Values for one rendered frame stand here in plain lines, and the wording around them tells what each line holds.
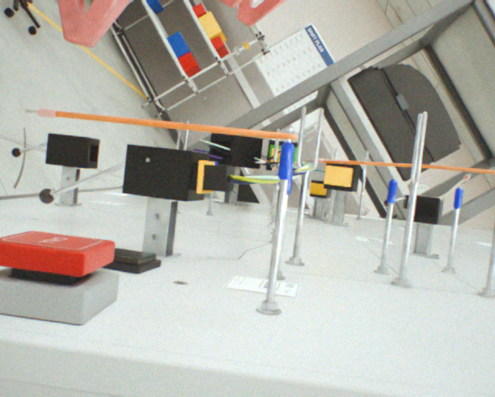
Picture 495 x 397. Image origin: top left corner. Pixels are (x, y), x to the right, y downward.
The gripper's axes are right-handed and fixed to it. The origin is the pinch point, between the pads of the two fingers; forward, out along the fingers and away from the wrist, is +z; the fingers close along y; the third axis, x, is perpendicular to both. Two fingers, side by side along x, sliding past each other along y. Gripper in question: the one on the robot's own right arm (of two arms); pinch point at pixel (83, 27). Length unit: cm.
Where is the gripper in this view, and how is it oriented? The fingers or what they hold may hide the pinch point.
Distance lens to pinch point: 32.4
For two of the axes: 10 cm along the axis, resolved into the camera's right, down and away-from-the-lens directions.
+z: -2.6, 9.6, 0.6
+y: 0.8, -0.4, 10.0
